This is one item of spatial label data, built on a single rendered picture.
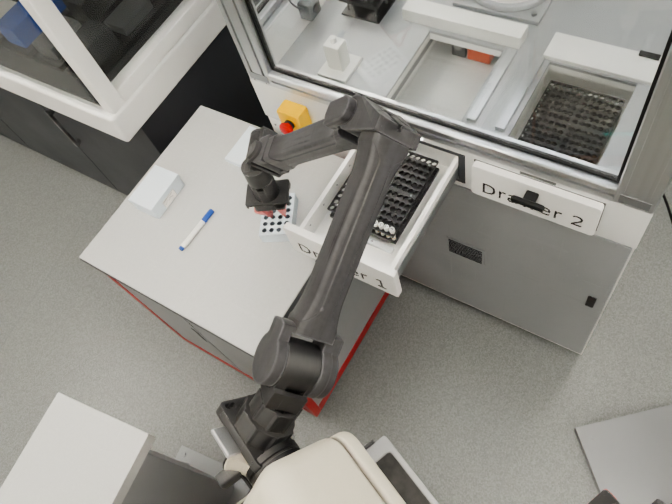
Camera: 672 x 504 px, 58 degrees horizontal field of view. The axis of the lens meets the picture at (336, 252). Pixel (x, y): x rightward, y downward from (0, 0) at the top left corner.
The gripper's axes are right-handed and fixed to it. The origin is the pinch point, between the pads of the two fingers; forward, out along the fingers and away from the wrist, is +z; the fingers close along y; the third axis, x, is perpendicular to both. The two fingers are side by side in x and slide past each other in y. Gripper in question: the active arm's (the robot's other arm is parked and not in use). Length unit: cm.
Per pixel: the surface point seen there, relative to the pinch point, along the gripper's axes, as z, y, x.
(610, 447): 83, -84, 41
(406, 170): -3.4, -31.7, -6.5
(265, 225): 8.5, 5.9, -2.1
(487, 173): -5, -50, -2
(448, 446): 87, -36, 39
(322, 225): 3.1, -10.5, 2.6
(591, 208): -6, -70, 9
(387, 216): -0.4, -26.7, 3.8
